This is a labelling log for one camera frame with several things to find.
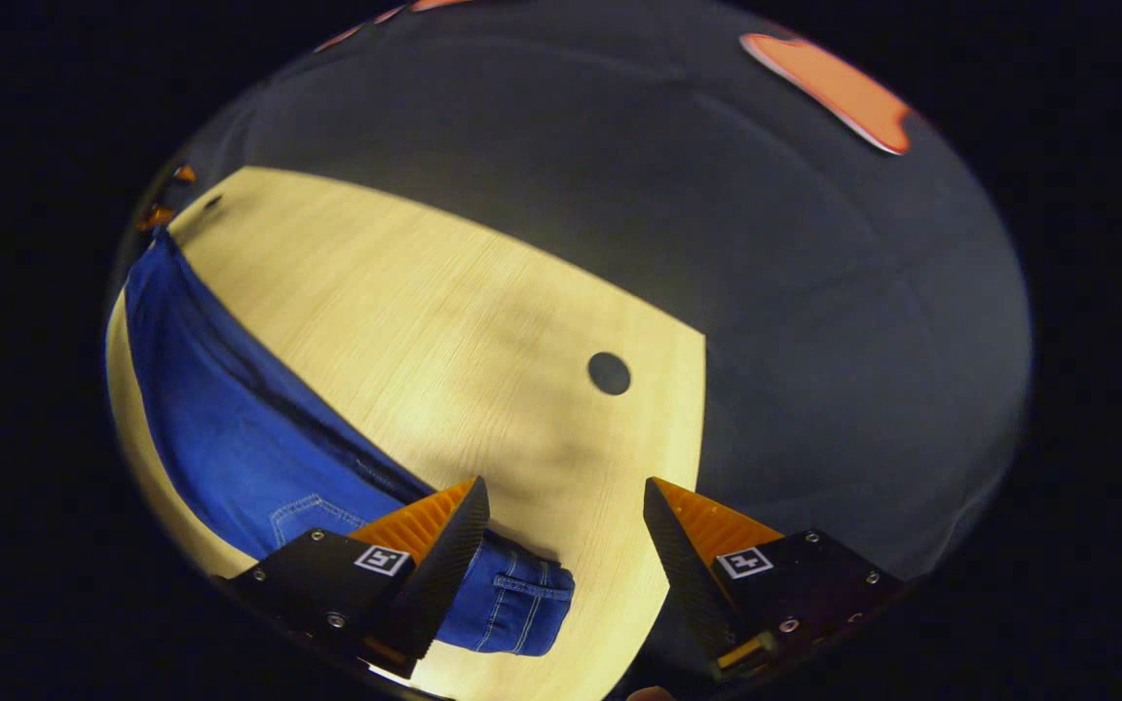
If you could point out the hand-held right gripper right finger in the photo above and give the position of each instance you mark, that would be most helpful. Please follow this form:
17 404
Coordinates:
683 574

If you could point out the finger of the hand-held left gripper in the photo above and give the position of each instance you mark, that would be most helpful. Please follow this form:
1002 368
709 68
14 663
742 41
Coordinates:
157 218
185 174

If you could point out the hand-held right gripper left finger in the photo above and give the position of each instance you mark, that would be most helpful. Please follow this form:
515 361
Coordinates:
439 574

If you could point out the blue jeans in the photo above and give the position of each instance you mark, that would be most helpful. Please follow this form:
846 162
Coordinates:
220 419

